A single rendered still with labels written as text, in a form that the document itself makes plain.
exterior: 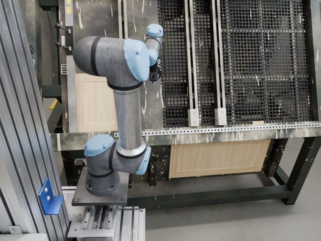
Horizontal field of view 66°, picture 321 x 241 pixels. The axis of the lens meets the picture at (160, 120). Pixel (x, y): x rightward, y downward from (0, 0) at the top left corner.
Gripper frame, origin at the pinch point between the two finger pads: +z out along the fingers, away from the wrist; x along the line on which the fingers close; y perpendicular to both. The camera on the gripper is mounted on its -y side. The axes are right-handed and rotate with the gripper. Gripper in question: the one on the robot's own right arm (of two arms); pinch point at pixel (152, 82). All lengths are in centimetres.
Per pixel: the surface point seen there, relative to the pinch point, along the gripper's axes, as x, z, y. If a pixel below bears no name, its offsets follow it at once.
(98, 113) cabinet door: 37, 39, 5
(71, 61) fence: 55, 18, 33
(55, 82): 68, 32, 26
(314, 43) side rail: -129, 19, 59
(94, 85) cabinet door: 40, 29, 22
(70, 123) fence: 54, 39, -3
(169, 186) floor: -21, 140, -17
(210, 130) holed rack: -43, 46, -4
